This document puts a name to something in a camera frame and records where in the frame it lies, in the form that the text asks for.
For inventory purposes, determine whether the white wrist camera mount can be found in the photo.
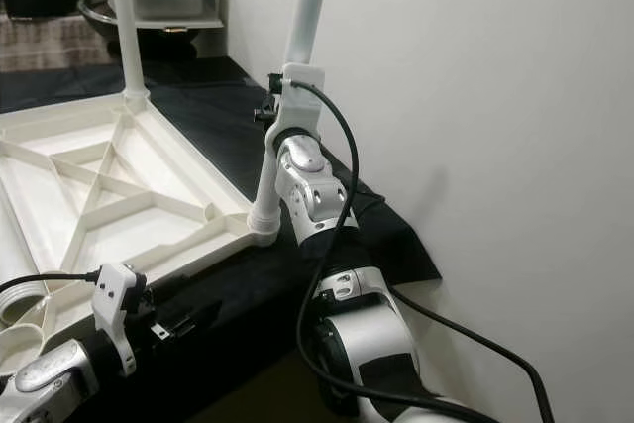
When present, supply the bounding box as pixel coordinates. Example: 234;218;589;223
265;63;328;153
92;263;146;378

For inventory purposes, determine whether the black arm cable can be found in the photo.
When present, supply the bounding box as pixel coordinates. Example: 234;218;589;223
292;81;556;423
0;269;102;295

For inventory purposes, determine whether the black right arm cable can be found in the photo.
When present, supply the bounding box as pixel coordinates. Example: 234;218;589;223
292;81;556;423

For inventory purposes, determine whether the white plastic table top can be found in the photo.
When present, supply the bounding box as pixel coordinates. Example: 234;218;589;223
0;94;280;376

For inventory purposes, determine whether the beige patterned cloth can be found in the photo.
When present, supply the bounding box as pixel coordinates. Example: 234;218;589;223
0;15;120;75

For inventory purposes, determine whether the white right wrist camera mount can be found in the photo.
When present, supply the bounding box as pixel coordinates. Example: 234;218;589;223
265;63;328;153

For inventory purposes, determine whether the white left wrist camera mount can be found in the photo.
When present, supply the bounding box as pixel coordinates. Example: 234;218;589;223
92;263;146;378

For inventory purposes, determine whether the black tablecloth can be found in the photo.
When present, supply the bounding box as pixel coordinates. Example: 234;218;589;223
0;56;443;423

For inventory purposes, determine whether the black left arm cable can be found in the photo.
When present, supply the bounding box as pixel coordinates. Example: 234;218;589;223
0;269;102;295

